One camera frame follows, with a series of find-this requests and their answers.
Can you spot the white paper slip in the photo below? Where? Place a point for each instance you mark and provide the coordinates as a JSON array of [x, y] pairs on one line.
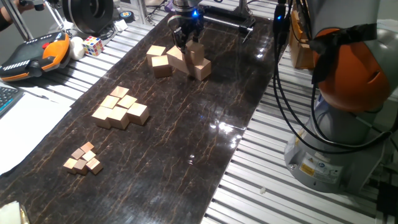
[[66, 24], [122, 25]]

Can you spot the orange black teach pendant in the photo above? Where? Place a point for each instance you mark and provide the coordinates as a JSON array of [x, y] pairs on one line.
[[31, 57]]

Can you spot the small wooden cube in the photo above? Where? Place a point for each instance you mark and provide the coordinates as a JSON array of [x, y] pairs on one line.
[[81, 167], [77, 153], [94, 165], [89, 155], [70, 165], [87, 147]]

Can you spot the medium wooden cube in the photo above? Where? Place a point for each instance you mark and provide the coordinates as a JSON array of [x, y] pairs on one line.
[[101, 117], [109, 101], [118, 118], [119, 91], [127, 101], [137, 113]]

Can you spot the gold white small box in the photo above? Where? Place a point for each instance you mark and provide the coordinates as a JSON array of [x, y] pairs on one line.
[[11, 214]]

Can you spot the black desk clamp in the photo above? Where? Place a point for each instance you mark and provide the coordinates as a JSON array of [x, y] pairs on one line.
[[245, 22]]

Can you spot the open cardboard box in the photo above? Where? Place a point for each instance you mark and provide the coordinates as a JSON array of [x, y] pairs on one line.
[[301, 53]]

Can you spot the black filament spool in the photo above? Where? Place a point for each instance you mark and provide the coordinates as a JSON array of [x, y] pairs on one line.
[[87, 15]]

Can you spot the colourful puzzle cube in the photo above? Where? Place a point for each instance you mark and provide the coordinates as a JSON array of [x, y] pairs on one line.
[[92, 45]]

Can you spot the bare person hand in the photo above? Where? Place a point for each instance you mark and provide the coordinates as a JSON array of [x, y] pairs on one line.
[[26, 7]]

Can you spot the purple plastic bag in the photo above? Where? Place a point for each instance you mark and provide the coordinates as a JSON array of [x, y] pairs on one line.
[[169, 5]]

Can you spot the aluminium frame beam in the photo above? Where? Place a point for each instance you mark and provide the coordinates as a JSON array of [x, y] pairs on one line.
[[142, 11], [17, 20], [243, 6]]

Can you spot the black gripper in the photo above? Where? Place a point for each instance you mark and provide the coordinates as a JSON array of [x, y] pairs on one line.
[[186, 18]]

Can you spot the large white paper sheet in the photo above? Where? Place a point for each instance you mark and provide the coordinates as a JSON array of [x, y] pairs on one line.
[[25, 130]]

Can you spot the small black handheld device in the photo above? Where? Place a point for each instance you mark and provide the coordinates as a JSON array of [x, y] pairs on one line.
[[37, 5]]

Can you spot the forearm in black sleeve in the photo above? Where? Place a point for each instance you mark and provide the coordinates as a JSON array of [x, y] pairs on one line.
[[4, 23]]

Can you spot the black marble pattern mat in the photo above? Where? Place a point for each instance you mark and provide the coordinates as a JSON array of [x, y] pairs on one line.
[[171, 140]]

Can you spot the white rounded plastic object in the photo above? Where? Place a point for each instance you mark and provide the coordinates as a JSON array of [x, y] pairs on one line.
[[76, 48]]

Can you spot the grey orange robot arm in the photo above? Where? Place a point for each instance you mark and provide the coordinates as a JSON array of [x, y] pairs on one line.
[[342, 133]]

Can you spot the small white scrap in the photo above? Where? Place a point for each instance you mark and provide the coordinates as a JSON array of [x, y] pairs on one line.
[[262, 190]]

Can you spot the black computer keyboard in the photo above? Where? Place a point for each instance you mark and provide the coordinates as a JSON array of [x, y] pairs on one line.
[[7, 98]]

